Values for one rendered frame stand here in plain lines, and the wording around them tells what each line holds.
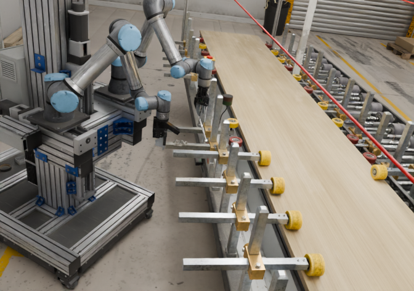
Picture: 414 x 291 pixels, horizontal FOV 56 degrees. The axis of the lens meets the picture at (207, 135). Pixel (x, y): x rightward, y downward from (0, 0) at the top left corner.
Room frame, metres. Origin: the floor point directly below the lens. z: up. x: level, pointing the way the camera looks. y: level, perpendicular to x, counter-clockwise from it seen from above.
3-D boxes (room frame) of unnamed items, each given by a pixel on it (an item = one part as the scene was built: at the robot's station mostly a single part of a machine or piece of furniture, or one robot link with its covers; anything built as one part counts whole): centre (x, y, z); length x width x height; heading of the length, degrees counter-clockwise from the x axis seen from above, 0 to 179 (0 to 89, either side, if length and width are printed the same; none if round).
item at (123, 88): (2.25, 0.57, 1.09); 0.15 x 0.15 x 0.10
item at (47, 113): (1.80, 0.78, 1.09); 0.15 x 0.15 x 0.10
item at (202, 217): (1.29, -0.18, 0.95); 0.50 x 0.04 x 0.04; 101
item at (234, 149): (1.58, -0.13, 0.90); 0.03 x 0.03 x 0.48; 11
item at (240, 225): (1.31, -0.19, 0.95); 0.13 x 0.06 x 0.05; 11
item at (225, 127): (1.83, -0.09, 0.89); 0.03 x 0.03 x 0.48; 11
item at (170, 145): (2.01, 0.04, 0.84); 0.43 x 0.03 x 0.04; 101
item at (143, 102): (1.93, 0.36, 1.12); 0.11 x 0.11 x 0.08; 33
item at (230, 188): (1.56, -0.14, 0.95); 0.13 x 0.06 x 0.05; 11
